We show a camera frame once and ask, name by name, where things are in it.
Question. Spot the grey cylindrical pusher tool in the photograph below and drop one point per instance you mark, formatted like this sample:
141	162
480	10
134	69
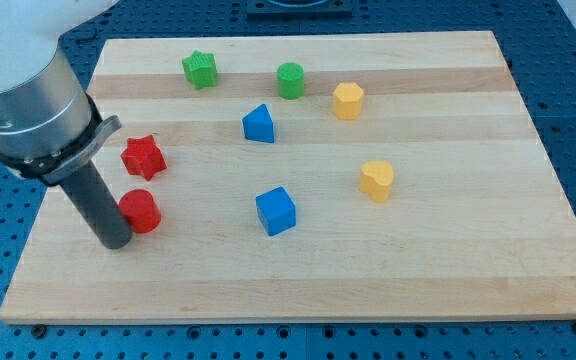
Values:
92	198

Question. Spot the red cylinder block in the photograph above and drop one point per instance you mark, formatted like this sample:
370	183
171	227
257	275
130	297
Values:
140	210

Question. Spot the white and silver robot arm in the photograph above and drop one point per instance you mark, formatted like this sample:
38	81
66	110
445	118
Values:
50	128

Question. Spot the red star block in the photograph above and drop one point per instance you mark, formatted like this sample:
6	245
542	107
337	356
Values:
143	157

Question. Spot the green star block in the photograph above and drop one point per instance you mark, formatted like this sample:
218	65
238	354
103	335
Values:
200	69

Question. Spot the blue triangle block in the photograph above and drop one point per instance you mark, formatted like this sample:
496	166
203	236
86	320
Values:
258	125

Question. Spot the blue cube block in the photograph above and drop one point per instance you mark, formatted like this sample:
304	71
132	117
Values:
276	211

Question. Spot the green cylinder block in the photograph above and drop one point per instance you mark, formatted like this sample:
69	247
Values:
290	80

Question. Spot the yellow hexagon block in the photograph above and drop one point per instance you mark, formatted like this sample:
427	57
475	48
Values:
347	101

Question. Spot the light wooden board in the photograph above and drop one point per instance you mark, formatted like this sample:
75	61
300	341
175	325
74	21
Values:
477	226

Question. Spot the yellow heart block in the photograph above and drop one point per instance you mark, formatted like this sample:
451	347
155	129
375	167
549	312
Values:
376	179

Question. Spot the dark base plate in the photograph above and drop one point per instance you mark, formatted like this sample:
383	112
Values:
299	8

